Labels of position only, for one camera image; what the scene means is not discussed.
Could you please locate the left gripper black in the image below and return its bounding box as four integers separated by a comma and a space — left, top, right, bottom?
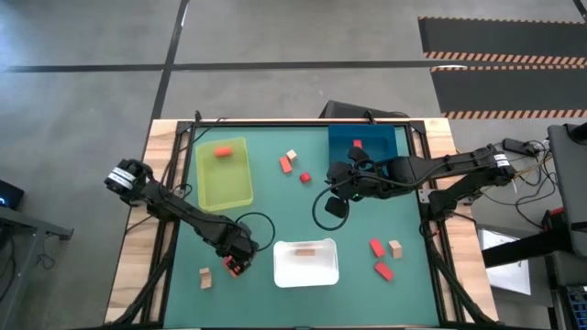
211, 218, 258, 280

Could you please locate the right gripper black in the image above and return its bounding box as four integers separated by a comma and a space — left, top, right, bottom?
324, 160, 389, 220

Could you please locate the small orange block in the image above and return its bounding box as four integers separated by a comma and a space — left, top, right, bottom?
222, 255, 240, 279

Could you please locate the green table mat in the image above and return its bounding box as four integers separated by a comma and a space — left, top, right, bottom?
163, 126, 441, 328

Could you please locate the white plastic bin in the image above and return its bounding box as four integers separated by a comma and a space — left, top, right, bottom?
272, 237, 340, 289

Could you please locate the blue plastic bin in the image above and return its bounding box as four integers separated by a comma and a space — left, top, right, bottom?
327, 124, 399, 169

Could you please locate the translucent yellow plastic bin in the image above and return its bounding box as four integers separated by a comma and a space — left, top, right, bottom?
194, 136, 254, 213

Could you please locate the black box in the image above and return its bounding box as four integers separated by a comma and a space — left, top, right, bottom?
319, 99, 411, 121

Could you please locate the white paper sheet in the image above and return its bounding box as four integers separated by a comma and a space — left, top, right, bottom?
478, 227, 533, 297

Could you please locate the black power strip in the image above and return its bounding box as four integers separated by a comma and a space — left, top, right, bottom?
502, 137, 541, 158

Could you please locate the black stand leg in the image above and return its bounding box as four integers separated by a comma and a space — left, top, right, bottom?
481, 228, 574, 270

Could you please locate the black hazard-striped floor mat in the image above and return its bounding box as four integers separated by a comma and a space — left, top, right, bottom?
430, 65, 587, 120
417, 16, 587, 65

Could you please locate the grey metal desk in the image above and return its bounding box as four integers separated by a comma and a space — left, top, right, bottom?
0, 205, 74, 330

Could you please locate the red and black clamp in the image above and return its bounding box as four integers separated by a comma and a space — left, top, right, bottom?
542, 206, 566, 233

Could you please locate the grey equipment case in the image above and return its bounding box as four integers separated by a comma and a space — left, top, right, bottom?
548, 122, 587, 258

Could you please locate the black electronic device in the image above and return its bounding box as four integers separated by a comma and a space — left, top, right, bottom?
0, 179, 26, 211

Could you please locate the right wrist camera black cable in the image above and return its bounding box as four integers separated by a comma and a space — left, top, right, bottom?
311, 181, 352, 231

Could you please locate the wrist camera black cable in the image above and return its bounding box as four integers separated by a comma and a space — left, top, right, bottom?
311, 181, 352, 231
232, 211, 277, 254

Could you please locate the left wrist camera black cable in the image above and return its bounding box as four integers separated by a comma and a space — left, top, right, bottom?
232, 211, 277, 254

